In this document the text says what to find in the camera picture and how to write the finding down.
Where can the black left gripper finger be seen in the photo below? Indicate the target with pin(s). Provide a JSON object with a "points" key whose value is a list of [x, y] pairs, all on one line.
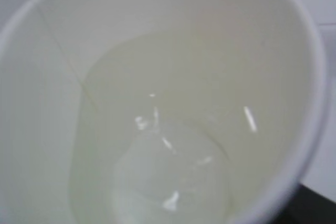
{"points": [[306, 206]]}

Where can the white paper coffee cup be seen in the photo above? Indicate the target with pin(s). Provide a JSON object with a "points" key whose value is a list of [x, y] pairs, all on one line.
{"points": [[157, 111]]}

